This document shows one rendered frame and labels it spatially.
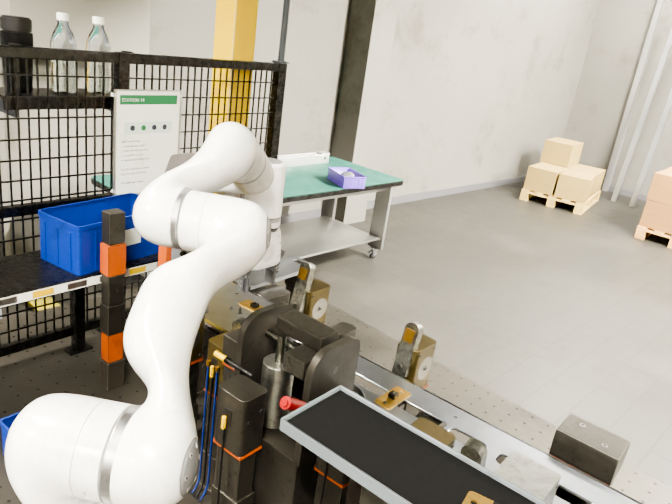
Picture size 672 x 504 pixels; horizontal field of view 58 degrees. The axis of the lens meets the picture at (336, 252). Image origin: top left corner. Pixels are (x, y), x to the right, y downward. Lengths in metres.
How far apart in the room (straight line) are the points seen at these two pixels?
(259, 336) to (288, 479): 0.26
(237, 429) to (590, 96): 9.06
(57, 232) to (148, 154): 0.40
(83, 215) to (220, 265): 0.91
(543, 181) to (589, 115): 2.22
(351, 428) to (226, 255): 0.32
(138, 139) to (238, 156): 0.85
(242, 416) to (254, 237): 0.32
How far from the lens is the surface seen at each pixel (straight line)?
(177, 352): 0.86
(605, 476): 1.31
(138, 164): 1.90
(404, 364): 1.40
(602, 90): 9.79
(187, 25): 4.51
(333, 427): 0.91
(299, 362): 1.06
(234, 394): 1.10
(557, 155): 8.35
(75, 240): 1.62
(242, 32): 2.12
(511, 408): 1.96
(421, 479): 0.86
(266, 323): 1.15
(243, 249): 0.95
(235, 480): 1.20
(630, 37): 9.74
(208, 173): 1.05
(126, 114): 1.84
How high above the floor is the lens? 1.70
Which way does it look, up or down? 20 degrees down
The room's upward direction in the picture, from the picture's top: 8 degrees clockwise
